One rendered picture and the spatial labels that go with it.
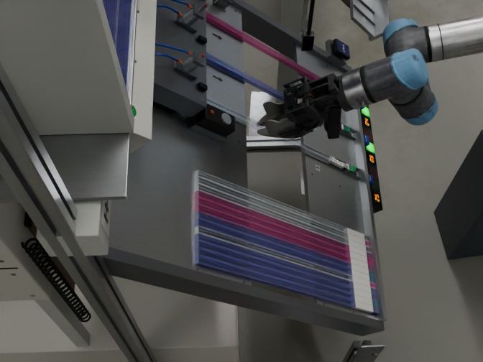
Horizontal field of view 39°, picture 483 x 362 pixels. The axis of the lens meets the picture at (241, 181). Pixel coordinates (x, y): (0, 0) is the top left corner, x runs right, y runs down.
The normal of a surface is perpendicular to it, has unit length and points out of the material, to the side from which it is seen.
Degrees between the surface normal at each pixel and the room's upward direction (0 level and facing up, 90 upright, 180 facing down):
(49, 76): 90
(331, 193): 43
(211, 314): 0
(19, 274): 90
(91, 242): 90
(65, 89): 90
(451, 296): 0
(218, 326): 0
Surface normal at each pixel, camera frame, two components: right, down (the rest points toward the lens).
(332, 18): 0.00, -0.46
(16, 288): 0.03, 0.89
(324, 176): 0.68, -0.36
